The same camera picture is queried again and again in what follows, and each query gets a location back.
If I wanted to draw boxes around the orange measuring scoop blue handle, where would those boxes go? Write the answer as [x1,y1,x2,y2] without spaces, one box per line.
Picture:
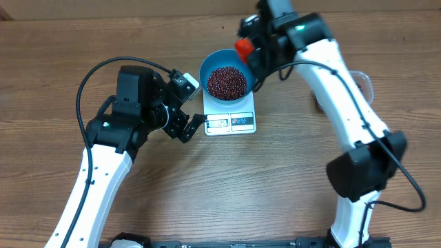
[234,38,255,64]

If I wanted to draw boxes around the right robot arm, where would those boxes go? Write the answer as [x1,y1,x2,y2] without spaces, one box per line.
[236,1,407,247]

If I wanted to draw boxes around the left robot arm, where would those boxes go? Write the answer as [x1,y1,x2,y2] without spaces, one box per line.
[46,65,206,247]

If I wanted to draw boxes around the white digital kitchen scale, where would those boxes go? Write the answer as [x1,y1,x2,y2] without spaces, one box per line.
[203,92,257,136]

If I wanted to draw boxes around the red beans in bowl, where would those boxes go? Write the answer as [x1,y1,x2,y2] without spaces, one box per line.
[207,66,247,101]

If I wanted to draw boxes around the blue metal bowl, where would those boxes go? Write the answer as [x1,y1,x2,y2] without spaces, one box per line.
[199,49,256,99]

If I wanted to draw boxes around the clear plastic bean container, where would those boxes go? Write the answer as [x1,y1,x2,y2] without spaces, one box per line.
[314,70,375,111]

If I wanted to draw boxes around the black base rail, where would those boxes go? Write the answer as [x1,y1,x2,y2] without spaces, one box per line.
[150,237,334,248]

